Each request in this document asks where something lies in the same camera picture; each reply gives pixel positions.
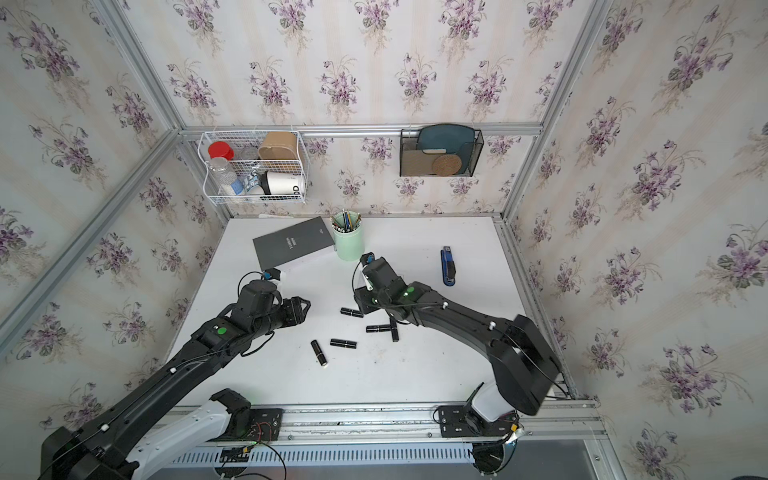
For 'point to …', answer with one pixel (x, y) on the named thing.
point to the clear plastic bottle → (224, 176)
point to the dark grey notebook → (291, 242)
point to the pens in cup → (346, 224)
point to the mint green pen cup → (349, 236)
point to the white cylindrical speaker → (282, 183)
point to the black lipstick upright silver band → (394, 328)
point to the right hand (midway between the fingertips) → (364, 295)
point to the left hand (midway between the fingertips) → (308, 308)
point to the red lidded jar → (221, 149)
